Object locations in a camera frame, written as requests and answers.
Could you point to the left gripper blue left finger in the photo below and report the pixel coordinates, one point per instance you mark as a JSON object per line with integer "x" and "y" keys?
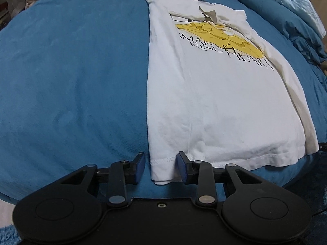
{"x": 122, "y": 173}

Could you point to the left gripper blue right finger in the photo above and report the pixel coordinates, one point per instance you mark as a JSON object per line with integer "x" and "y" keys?
{"x": 199, "y": 173}

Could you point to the white Belle print t-shirt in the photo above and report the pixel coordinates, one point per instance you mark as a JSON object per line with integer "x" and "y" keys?
{"x": 219, "y": 92}

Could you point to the blue bed sheet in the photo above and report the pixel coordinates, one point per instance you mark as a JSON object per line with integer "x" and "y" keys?
{"x": 73, "y": 87}

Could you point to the blue fluffy rug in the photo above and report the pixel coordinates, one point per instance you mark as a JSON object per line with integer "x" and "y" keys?
{"x": 9, "y": 235}

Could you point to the blue rolled duvet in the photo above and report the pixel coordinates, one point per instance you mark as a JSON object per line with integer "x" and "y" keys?
{"x": 301, "y": 35}

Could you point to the light blue folded blanket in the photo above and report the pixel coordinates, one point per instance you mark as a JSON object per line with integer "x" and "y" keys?
{"x": 306, "y": 11}

